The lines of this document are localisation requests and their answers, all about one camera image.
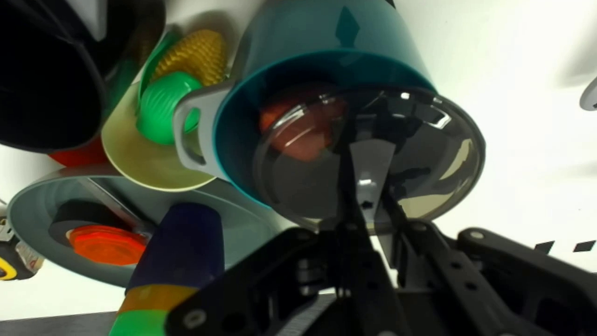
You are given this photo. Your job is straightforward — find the white black yellow toy piece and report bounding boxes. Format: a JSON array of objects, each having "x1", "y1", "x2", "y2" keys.
[{"x1": 0, "y1": 197, "x2": 47, "y2": 283}]

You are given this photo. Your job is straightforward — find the red toy plate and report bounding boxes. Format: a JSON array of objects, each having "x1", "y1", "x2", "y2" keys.
[{"x1": 47, "y1": 136, "x2": 113, "y2": 169}]

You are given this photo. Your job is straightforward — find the yellow toy corn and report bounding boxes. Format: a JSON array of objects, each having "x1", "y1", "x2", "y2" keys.
[{"x1": 152, "y1": 27, "x2": 230, "y2": 89}]

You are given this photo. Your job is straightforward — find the yellow-green plastic bowl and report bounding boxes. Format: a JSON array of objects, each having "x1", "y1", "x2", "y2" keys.
[{"x1": 100, "y1": 24, "x2": 221, "y2": 194}]

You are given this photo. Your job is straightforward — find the purple plastic cup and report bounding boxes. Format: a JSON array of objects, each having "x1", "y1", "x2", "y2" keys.
[{"x1": 126, "y1": 201, "x2": 226, "y2": 294}]

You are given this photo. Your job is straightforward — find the blue toy pot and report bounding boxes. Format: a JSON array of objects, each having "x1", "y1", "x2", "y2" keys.
[{"x1": 172, "y1": 0, "x2": 439, "y2": 208}]

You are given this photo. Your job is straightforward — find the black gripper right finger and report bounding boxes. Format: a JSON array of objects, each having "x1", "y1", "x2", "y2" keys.
[{"x1": 381, "y1": 184, "x2": 597, "y2": 336}]

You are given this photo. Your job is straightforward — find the grey round plate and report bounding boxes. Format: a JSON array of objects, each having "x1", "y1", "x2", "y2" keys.
[{"x1": 8, "y1": 171, "x2": 284, "y2": 289}]

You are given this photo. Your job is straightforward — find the green toy vegetable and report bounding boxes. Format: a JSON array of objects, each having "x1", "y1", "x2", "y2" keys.
[{"x1": 135, "y1": 68, "x2": 206, "y2": 149}]

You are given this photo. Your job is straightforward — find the small orange plate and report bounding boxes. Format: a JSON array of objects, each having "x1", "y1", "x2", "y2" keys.
[{"x1": 66, "y1": 222, "x2": 150, "y2": 268}]

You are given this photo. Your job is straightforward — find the black saucepan grey handle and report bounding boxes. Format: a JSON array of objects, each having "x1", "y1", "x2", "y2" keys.
[{"x1": 0, "y1": 0, "x2": 169, "y2": 154}]

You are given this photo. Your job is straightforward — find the orange toy carrot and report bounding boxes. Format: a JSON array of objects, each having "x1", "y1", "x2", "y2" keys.
[{"x1": 258, "y1": 91, "x2": 348, "y2": 164}]

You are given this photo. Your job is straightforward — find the glass pot lid grey handle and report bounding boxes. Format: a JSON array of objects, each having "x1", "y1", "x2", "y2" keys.
[{"x1": 251, "y1": 85, "x2": 488, "y2": 235}]

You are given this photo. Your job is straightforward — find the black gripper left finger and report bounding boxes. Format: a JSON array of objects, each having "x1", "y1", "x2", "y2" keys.
[{"x1": 167, "y1": 110, "x2": 400, "y2": 336}]

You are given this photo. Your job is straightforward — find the orange plastic cup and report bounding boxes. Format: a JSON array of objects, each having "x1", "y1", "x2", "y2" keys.
[{"x1": 116, "y1": 281, "x2": 202, "y2": 317}]

